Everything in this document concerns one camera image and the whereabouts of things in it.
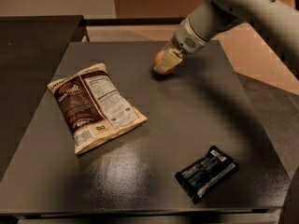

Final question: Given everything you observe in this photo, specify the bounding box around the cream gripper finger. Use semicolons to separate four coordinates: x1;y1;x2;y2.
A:
163;49;182;69
163;40;175;50

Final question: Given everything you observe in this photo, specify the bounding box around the orange fruit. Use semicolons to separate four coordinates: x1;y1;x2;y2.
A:
153;50;173;75

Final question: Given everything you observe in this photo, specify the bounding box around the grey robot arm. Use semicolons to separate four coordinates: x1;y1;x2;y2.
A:
154;0;299;76

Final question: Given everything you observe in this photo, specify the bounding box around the cream brown chip bag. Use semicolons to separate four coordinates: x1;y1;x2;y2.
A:
48;63;147;156

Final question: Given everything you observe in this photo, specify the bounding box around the black snack bar wrapper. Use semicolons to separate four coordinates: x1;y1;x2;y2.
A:
175;146;239;204

